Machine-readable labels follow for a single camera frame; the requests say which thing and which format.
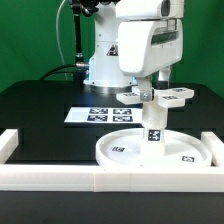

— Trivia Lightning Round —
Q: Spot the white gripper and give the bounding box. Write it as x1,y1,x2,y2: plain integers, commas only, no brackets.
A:
118,19,183,102

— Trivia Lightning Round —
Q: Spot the white cross-shaped table base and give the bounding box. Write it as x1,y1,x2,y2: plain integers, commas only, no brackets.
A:
116,86,194,108

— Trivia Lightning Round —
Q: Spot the white round table top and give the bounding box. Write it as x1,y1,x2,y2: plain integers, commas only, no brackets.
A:
95,128,212,168

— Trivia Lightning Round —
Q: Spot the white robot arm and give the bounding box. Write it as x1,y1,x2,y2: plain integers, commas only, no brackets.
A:
86,0,185,100

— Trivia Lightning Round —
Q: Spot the white marker sheet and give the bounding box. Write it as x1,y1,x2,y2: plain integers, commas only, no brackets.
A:
64,107,142,124

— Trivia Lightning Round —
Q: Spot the white right fence bar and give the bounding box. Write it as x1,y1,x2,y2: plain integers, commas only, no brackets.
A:
201,132,224,167

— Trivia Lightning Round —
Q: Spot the white fence bar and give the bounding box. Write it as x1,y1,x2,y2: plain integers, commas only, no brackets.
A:
0,129,19,165
201,132,224,167
0,165,224,192

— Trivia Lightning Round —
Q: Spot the white left fence bar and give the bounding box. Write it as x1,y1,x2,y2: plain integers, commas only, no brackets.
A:
0,129,19,165

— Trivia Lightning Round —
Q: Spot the white front fence bar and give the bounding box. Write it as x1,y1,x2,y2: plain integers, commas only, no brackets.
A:
0,165,224,192

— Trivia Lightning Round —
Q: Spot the black cable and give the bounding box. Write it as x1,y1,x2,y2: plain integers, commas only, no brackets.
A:
39,63,90,81

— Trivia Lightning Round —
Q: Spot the grey cable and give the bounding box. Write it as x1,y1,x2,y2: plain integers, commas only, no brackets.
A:
55,0,68,81

